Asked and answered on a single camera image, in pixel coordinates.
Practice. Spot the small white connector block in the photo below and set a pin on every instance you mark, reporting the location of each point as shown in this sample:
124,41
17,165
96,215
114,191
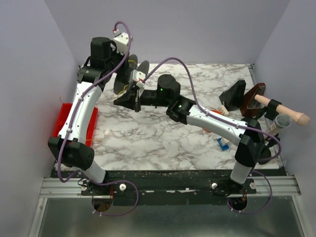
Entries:
222,110

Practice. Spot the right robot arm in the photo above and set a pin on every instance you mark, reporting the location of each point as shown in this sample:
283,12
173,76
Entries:
245,135

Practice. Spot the red plastic bin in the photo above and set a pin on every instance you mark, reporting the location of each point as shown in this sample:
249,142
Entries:
62,117

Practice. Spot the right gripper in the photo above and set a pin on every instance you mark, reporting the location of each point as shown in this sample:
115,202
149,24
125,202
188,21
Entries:
136,99

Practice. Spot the black triangular stand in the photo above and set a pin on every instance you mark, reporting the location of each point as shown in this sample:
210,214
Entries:
232,98

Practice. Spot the blue white toy block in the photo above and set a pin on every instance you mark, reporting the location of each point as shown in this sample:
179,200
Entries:
223,143

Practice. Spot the beige handle with black clamp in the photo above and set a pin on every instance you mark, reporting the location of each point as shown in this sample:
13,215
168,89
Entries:
297,117

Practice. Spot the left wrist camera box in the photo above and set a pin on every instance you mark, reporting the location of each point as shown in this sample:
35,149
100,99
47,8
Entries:
121,41

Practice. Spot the black cable spool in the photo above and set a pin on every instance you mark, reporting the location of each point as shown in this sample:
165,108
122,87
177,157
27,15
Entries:
119,84

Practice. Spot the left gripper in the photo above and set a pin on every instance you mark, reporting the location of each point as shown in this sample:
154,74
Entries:
124,68

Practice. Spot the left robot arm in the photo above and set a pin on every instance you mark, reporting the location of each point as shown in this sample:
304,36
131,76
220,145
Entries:
69,148

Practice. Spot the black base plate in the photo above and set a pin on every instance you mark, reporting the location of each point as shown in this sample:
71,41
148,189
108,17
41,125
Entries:
155,187

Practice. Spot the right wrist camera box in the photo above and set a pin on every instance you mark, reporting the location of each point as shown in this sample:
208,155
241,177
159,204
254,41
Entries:
137,77

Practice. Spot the grey microphone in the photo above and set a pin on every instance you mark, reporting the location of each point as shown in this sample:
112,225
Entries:
281,121

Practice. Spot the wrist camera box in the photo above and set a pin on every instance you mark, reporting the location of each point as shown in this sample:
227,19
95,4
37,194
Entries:
137,77
121,41

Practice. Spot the aluminium rail frame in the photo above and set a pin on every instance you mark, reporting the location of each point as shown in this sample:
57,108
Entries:
275,210

